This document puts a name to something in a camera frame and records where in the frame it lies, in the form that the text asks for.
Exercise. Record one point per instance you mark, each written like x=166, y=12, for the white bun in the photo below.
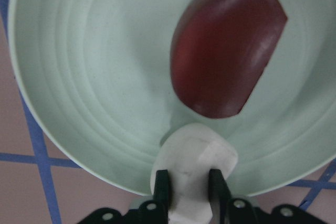
x=188, y=155

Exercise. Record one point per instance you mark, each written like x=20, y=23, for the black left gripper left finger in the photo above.
x=155, y=210

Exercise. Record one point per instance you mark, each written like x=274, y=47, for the dark red bun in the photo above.
x=219, y=51

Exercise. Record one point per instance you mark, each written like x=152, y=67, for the light green plate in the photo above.
x=95, y=75

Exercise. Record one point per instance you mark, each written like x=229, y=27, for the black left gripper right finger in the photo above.
x=225, y=207

